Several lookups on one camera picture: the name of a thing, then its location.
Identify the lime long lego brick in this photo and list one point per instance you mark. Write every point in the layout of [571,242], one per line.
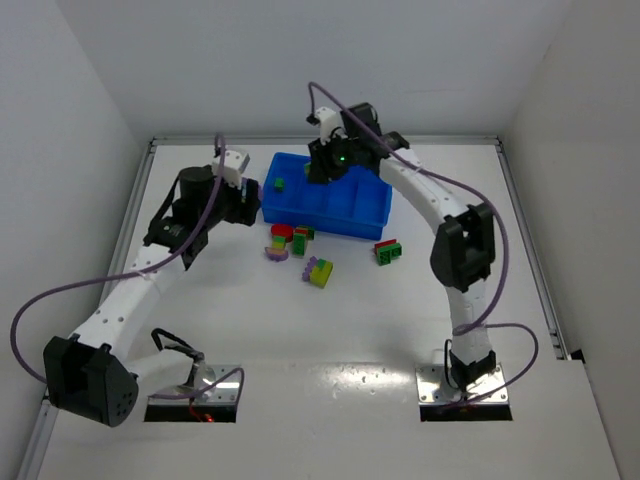
[320,277]

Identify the purple butterfly lego stack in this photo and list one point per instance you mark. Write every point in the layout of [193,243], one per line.
[277,251]

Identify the blue divided sorting bin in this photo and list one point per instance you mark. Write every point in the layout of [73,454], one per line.
[357,205]

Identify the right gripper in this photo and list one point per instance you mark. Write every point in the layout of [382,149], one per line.
[322,167]

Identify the red round lego piece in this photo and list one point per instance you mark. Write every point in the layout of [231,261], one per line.
[282,230]

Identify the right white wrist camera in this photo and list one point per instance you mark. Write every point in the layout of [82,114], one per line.
[329,123]

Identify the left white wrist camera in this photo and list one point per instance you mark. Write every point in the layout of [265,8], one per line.
[231,166]

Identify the red lego plate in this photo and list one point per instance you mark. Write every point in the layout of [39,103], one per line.
[383,244]

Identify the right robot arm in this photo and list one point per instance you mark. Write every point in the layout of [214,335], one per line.
[464,246]

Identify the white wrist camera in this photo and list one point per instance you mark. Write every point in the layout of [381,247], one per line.
[329,123]
[231,166]

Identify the green red lego stack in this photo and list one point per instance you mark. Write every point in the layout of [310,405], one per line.
[302,235]

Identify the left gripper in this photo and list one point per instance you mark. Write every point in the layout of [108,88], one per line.
[251,201]

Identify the green four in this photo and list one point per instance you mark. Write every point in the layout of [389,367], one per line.
[386,255]

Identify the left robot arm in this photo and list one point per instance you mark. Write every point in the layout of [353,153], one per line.
[88,373]

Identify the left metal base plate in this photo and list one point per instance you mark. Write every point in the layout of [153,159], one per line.
[212,386]

